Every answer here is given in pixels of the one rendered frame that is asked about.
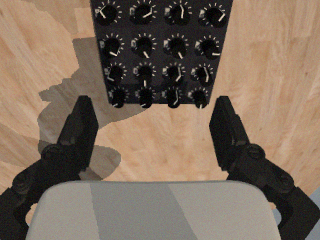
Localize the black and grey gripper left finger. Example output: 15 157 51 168
0 95 99 240

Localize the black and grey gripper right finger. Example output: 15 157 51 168
209 96 320 240

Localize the black knob box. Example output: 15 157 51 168
91 0 233 109

